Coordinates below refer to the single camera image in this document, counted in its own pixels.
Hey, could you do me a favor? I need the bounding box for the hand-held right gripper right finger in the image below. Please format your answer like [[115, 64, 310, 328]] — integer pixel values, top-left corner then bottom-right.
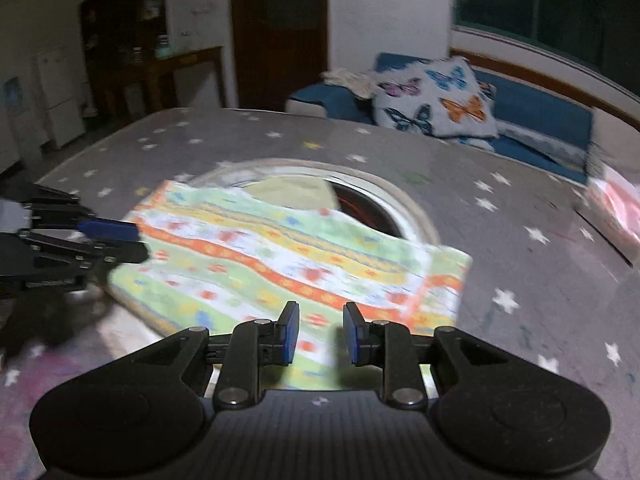
[[342, 302, 531, 408]]

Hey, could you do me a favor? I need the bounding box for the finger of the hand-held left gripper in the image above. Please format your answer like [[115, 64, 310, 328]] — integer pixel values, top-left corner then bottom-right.
[[17, 229, 150, 291], [22, 183, 141, 242]]

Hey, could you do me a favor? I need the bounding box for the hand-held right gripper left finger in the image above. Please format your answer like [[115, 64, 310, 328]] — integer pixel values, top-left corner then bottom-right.
[[100, 301, 301, 411]]

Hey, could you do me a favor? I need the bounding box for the patterned yellow-green child's garment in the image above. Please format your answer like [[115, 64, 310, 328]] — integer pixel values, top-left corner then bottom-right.
[[107, 176, 474, 391]]

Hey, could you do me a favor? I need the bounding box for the white refrigerator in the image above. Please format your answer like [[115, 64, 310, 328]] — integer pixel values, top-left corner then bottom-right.
[[35, 44, 87, 152]]

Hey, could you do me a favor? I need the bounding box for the grey star-patterned tablecloth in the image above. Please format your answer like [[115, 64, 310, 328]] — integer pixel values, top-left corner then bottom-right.
[[0, 107, 640, 480]]

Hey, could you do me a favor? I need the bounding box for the dark wooden cabinet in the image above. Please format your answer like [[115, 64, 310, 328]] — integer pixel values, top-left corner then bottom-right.
[[79, 0, 169, 117]]

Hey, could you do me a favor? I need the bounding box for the wooden side table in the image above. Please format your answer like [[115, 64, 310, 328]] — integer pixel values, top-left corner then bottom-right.
[[117, 46, 226, 122]]

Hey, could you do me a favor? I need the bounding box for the butterfly print pillow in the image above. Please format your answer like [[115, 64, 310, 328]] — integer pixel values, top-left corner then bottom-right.
[[372, 56, 500, 140]]

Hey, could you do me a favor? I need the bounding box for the cream lace cloth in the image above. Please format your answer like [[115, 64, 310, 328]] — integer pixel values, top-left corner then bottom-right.
[[320, 67, 381, 99]]

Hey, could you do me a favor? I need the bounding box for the dark wooden door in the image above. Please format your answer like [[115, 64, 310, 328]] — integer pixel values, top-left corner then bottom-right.
[[229, 0, 329, 111]]

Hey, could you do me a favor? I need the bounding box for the pink tissue pack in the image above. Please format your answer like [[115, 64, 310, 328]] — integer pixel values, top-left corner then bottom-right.
[[582, 162, 640, 257]]

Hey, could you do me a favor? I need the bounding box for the blue sofa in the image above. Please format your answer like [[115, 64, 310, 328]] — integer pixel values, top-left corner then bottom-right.
[[285, 52, 640, 187]]

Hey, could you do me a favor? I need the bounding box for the plain beige pillow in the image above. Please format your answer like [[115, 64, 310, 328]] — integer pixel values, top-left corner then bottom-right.
[[590, 107, 640, 171]]

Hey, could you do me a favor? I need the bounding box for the dark window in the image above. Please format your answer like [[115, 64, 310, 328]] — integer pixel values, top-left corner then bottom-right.
[[452, 0, 640, 77]]

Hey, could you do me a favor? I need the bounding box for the blue wall picture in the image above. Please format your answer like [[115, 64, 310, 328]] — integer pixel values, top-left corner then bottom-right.
[[2, 77, 24, 112]]

